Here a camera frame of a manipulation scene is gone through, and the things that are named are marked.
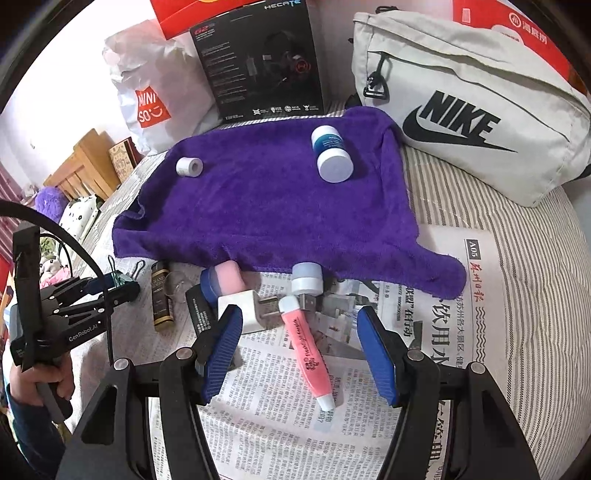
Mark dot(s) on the small black box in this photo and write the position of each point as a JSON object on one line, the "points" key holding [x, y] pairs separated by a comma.
{"points": [[201, 314]]}

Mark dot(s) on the wooden headboard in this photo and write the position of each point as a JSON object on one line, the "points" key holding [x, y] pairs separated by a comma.
{"points": [[87, 166]]}

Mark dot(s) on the large blue white bottle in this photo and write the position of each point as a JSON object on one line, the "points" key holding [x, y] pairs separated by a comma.
{"points": [[331, 157]]}

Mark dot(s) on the black gold lighter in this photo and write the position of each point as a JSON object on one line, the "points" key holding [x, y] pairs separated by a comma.
{"points": [[161, 295]]}

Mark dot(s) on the black headphone box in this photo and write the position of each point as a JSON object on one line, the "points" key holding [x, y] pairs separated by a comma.
{"points": [[249, 60]]}

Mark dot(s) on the white charger plug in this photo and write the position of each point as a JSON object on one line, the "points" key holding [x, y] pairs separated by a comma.
{"points": [[240, 309]]}

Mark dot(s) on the pink and blue case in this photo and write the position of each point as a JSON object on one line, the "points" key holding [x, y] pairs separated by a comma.
{"points": [[226, 279]]}

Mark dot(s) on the pink white plush toy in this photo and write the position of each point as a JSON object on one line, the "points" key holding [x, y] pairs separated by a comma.
{"points": [[51, 270]]}

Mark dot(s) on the wooden patterned frame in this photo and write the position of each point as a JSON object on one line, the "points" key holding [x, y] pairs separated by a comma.
{"points": [[123, 159]]}

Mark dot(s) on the green binder clip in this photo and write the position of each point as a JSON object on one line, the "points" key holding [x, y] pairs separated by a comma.
{"points": [[119, 278]]}

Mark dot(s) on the clear plastic cap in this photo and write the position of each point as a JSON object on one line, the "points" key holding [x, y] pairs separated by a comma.
{"points": [[176, 285]]}

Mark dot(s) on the red white cardboard box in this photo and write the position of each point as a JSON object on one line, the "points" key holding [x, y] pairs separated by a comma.
{"points": [[531, 37]]}

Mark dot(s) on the white plastic shopping bag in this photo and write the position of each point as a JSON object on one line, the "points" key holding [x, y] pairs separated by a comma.
{"points": [[157, 69]]}

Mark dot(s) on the white sling bag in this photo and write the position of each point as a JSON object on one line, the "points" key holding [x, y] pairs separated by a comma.
{"points": [[461, 83]]}

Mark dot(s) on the person's left hand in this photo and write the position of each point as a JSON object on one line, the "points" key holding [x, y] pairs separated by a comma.
{"points": [[37, 383]]}

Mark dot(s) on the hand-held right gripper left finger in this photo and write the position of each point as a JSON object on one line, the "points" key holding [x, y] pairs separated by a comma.
{"points": [[224, 355]]}

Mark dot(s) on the purple towel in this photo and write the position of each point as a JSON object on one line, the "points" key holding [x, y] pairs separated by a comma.
{"points": [[277, 207]]}

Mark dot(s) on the small white grey jar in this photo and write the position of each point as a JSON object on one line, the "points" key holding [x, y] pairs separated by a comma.
{"points": [[307, 277]]}

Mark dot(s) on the purple plush toy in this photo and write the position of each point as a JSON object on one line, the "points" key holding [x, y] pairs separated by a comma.
{"points": [[51, 203]]}

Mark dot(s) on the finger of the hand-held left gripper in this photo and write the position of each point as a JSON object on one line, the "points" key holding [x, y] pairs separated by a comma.
{"points": [[99, 282], [117, 295]]}

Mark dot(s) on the pink highlighter pen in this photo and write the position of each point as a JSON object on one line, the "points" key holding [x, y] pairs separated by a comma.
{"points": [[307, 355]]}

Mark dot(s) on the white black-spotted pillow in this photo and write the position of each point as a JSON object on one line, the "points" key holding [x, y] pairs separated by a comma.
{"points": [[78, 217]]}

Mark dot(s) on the pink striped curtain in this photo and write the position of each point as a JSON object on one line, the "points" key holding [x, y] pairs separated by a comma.
{"points": [[7, 198]]}

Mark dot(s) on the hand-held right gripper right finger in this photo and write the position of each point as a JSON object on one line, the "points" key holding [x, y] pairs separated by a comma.
{"points": [[376, 355]]}

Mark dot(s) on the person's left forearm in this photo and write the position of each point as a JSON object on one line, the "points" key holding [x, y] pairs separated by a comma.
{"points": [[27, 443]]}

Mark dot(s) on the white tape roll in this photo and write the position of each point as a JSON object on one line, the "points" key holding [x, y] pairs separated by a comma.
{"points": [[189, 166]]}

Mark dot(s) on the newspaper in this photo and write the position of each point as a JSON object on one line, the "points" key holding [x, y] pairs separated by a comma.
{"points": [[277, 438]]}

